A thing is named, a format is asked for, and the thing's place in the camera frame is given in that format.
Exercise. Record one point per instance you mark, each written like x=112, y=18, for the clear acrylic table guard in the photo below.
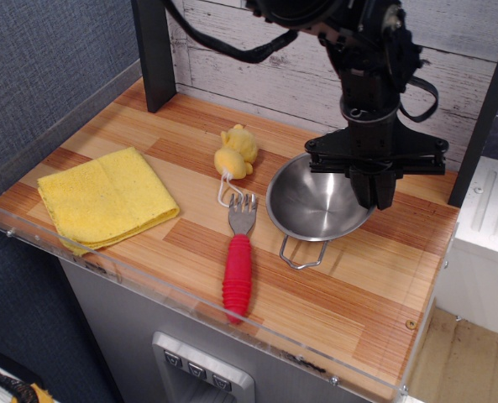
x=355, y=320

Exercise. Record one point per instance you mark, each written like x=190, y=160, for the yellow object at corner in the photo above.
x=42, y=396

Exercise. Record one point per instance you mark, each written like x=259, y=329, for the red handled metal fork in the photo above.
x=237, y=280

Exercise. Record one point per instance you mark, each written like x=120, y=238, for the small steel pot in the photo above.
x=312, y=207

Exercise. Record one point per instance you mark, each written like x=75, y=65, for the yellow plush duck toy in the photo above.
x=239, y=151

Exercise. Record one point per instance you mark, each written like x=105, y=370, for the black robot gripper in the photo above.
x=386, y=148

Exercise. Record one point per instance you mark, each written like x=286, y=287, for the grey toy cabinet front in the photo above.
x=123, y=322

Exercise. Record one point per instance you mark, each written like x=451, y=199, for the white ridged appliance top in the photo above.
x=478, y=217

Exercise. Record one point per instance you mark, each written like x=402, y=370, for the black right vertical post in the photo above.
x=476, y=143

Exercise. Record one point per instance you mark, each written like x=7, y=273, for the black left vertical post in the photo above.
x=153, y=40

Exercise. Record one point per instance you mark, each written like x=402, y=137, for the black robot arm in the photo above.
x=371, y=50

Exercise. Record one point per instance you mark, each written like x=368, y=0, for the silver button control panel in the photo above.
x=191, y=375

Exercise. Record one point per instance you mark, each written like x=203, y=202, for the yellow folded cloth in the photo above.
x=106, y=200

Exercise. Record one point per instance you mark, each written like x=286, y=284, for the black vertical post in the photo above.
x=476, y=143
x=153, y=40

